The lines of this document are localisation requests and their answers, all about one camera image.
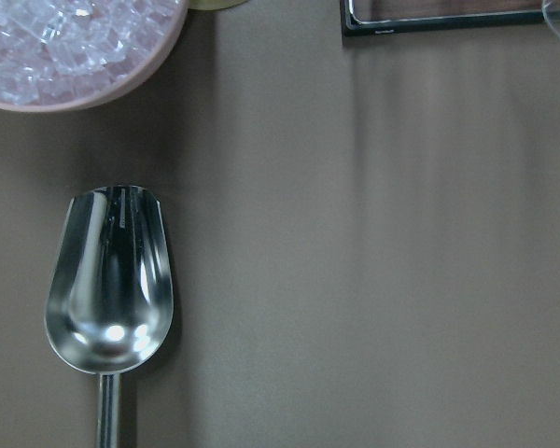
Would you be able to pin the black digital scale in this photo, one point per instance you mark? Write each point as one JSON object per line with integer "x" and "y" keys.
{"x": 384, "y": 17}

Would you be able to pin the pink bowl of ice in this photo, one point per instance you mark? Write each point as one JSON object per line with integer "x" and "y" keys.
{"x": 69, "y": 55}

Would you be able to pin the metal ice scoop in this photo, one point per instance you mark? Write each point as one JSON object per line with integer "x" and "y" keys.
{"x": 111, "y": 302}

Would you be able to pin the yellow-green round object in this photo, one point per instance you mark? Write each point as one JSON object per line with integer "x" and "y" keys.
{"x": 213, "y": 5}

